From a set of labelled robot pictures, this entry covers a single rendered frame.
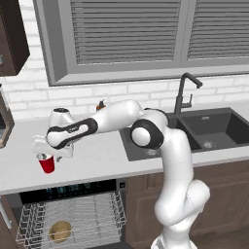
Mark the black tap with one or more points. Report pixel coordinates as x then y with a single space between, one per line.
180 94

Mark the tan wooden bowl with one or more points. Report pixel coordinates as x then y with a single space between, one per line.
60 232

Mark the dark brown wall cupboard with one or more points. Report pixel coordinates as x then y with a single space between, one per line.
11 35

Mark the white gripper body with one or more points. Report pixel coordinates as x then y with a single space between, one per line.
40 143

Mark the red plastic cup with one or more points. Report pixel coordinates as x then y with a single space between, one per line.
47 165

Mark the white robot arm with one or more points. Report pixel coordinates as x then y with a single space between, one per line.
175 168

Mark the brown and grey countertop appliance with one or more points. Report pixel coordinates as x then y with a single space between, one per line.
4 124

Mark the grey window with blinds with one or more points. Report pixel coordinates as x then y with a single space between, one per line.
129 35

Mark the black dishwasher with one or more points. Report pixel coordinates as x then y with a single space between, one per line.
74 189

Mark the dark grey double sink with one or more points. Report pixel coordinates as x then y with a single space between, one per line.
214 129

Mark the small orange bottle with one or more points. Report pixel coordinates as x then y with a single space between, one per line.
100 106

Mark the brown base cupboard door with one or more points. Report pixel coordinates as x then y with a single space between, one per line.
144 210
6 233
227 194

